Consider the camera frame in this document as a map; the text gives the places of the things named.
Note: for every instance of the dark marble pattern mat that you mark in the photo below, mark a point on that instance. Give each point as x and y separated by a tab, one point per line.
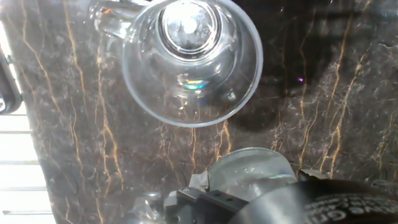
342	109

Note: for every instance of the small clear glass jar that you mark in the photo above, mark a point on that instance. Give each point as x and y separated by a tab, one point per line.
248	174

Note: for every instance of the clear plastic cup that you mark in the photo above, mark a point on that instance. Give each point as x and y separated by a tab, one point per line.
192	93

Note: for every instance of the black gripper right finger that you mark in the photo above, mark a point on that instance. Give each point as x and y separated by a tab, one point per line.
326	205

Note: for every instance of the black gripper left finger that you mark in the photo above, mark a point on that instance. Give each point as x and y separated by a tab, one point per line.
205	208

